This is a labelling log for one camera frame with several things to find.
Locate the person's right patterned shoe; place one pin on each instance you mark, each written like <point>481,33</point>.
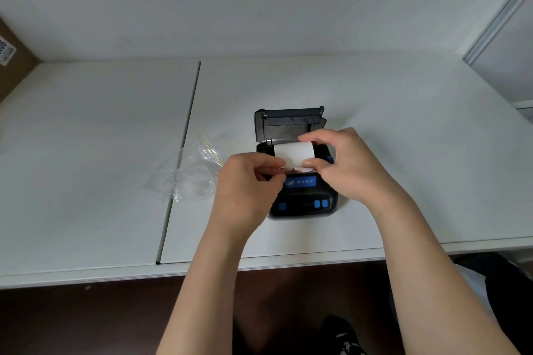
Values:
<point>343,338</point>

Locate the clear zip plastic bag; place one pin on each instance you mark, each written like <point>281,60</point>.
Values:
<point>195,176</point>

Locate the brown cardboard box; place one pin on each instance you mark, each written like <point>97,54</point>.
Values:
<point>12,76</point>

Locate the person's left hand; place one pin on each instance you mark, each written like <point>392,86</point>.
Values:
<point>241,196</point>

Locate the white cabinet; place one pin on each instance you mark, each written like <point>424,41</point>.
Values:
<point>508,55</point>

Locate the person's left forearm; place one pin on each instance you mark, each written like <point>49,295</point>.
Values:
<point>204,300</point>

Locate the black trash bin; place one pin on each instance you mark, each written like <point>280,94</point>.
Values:
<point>516,296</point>

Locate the white paper roll red labels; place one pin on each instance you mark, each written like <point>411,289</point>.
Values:
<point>293,153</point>

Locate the person's right hand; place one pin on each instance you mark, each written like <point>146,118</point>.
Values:
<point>358,171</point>

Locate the white sticker label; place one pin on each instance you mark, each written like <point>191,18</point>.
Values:
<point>6,51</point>

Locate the black printer with blue buttons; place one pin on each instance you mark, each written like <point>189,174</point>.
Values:
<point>304,205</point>

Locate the person's right forearm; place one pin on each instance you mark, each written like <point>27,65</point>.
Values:
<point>437,292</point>

